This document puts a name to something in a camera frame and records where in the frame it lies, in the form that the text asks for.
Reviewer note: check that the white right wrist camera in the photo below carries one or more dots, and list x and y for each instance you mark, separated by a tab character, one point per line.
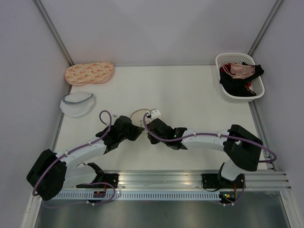
153	114

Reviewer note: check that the left side table rail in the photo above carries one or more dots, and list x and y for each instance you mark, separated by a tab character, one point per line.
56	118

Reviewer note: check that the aluminium front rail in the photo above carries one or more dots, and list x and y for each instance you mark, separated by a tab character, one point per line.
261	180

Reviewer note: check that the right aluminium corner post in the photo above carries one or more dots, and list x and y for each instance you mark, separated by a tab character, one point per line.
266	25

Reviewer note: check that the table rail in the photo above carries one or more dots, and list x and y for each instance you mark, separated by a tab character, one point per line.
261	133
56	118

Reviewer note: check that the cream mesh laundry bag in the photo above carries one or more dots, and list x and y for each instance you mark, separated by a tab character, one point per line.
137	117

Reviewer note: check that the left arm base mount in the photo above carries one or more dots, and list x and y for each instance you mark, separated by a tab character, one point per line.
102	178

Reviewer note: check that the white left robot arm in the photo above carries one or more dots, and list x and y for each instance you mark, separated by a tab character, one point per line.
54	171

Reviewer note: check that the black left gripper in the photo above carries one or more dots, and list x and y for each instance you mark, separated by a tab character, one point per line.
136	132

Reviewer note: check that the pink patterned bra case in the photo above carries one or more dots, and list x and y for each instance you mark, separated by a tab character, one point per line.
91	73

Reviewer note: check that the aluminium corner post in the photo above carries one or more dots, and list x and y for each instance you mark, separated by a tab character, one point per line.
266	25
51	27

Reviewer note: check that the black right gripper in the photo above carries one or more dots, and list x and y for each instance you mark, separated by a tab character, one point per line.
153	141

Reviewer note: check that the left aluminium corner post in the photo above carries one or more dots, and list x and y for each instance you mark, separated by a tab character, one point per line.
51	27

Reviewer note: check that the black garment in basket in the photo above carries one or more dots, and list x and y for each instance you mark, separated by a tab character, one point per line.
239	87

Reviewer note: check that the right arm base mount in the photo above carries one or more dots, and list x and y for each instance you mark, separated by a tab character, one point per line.
214	182

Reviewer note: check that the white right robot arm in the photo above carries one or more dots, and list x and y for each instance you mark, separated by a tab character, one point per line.
241	146

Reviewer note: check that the white blue-trimmed mesh bag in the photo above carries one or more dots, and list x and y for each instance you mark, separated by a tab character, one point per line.
77	104

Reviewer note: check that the right side table rail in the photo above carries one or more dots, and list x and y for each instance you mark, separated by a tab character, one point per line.
261	133

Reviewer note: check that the pink bra in basket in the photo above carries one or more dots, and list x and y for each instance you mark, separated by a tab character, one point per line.
239	71

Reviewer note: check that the white slotted cable duct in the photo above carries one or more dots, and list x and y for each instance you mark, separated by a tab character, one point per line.
137	195

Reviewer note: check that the white plastic basket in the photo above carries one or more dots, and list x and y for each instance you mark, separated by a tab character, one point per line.
257	84

